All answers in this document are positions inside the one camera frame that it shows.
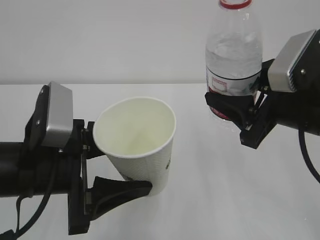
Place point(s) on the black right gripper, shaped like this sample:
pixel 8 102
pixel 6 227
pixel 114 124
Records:
pixel 290 109

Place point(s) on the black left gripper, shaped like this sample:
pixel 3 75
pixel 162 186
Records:
pixel 56 170

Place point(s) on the Nongfu Spring water bottle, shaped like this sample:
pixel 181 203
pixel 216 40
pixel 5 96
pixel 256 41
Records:
pixel 233 49

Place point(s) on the white paper cup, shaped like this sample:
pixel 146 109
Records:
pixel 137 135

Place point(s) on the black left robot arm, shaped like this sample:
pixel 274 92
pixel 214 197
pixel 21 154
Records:
pixel 14 183

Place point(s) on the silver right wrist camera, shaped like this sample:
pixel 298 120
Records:
pixel 280 73

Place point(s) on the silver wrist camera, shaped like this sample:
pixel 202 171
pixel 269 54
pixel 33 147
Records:
pixel 280 73
pixel 59 121

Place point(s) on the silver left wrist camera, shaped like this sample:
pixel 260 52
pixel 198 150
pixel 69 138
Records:
pixel 59 121

